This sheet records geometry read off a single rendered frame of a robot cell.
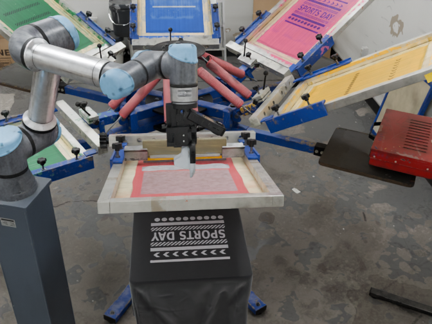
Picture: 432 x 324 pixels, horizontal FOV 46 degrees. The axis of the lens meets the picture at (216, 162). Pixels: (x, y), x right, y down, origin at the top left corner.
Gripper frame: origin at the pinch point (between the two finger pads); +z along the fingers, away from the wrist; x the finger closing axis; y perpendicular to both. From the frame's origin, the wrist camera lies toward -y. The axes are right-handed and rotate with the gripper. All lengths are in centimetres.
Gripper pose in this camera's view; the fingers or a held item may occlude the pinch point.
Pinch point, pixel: (193, 172)
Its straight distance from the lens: 142.8
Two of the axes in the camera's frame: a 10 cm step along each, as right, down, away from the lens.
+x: 0.9, 2.7, -9.6
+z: 0.1, 9.6, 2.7
